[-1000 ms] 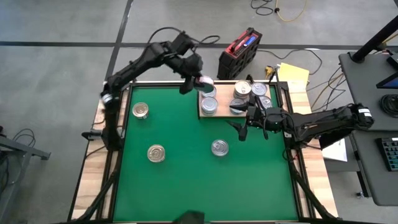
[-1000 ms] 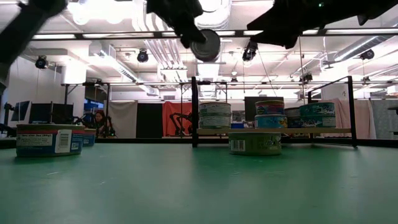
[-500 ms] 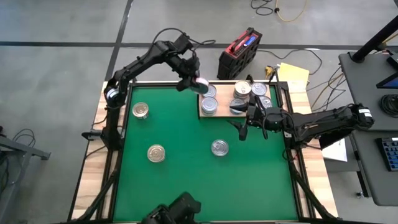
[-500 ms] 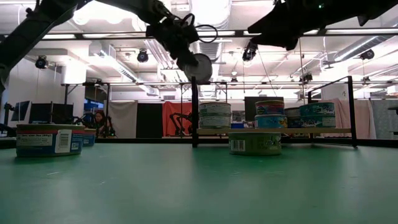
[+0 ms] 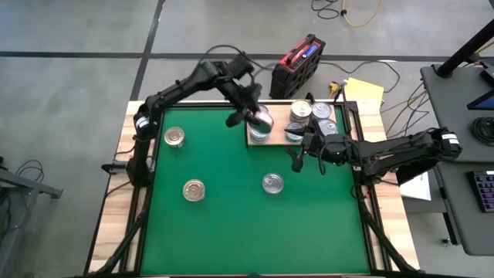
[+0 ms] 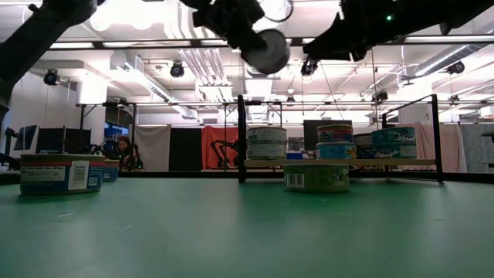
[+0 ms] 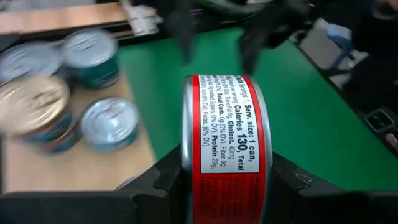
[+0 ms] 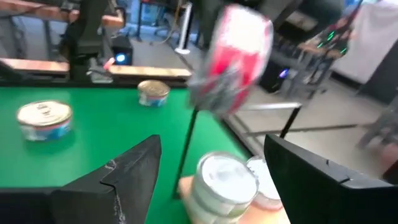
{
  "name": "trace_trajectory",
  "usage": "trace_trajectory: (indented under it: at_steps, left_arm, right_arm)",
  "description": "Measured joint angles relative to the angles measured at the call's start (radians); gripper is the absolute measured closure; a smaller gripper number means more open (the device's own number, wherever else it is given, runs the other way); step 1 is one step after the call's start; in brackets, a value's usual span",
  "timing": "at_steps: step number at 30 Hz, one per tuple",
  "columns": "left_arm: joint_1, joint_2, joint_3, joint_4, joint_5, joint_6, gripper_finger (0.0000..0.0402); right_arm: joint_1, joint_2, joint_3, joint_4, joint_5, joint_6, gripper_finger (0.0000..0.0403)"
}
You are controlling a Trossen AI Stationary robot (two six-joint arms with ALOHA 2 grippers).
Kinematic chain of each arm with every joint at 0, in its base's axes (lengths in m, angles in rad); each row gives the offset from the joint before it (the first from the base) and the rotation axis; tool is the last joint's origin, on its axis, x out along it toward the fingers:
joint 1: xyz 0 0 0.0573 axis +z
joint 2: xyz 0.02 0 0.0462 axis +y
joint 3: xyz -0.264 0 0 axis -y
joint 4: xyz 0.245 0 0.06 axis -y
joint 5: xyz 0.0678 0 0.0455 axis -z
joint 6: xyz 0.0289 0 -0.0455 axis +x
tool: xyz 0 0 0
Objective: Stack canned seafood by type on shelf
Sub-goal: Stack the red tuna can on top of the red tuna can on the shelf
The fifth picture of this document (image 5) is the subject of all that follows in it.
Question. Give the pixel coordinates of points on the blue red tuna can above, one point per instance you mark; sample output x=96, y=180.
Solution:
x=174, y=136
x=194, y=190

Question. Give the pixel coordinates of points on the grey metal stand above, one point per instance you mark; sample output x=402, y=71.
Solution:
x=31, y=184

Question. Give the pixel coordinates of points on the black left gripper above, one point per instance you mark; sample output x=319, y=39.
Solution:
x=243, y=94

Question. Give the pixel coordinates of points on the red black tool case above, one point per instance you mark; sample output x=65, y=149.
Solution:
x=295, y=73

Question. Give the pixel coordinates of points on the yellow paper pad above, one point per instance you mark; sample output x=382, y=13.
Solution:
x=363, y=92

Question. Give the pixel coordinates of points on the white metal bracket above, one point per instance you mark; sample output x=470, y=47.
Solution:
x=357, y=168

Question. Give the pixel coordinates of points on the white paper sheet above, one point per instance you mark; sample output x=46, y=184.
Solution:
x=418, y=191

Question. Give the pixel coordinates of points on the tablet with blue screen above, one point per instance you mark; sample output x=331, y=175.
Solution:
x=486, y=102

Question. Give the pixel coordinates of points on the blue yellow tuna can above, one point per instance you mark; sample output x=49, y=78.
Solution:
x=295, y=138

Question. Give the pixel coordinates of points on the green table mat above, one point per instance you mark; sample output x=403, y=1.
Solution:
x=251, y=239

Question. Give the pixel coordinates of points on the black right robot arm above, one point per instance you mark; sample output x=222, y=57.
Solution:
x=405, y=152

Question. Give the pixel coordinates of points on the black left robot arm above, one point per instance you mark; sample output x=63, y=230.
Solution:
x=173, y=90

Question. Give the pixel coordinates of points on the black backlit keyboard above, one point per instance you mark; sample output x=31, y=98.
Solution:
x=484, y=191

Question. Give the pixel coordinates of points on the black desk device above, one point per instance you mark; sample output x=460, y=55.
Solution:
x=489, y=75

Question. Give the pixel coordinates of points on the teal tuna can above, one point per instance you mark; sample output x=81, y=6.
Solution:
x=330, y=125

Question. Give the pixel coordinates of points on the large silver lid can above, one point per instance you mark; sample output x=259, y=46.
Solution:
x=321, y=110

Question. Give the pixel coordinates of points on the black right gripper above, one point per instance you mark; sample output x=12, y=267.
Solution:
x=328, y=150

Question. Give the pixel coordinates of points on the black desk leg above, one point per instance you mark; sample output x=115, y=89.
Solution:
x=447, y=216

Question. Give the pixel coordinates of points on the grey desk with keyboard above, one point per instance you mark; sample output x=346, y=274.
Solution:
x=463, y=228

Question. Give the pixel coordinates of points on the black table frame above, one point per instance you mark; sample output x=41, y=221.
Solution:
x=193, y=105

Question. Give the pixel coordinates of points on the wooden shelf board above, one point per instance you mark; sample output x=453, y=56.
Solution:
x=281, y=116

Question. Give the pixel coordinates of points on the black slanted pole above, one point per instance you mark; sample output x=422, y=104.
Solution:
x=463, y=52

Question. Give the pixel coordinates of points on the yellow black plug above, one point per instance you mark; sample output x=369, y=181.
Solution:
x=333, y=88

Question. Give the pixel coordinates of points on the blue Wild Planet can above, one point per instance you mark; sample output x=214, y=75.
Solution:
x=301, y=108

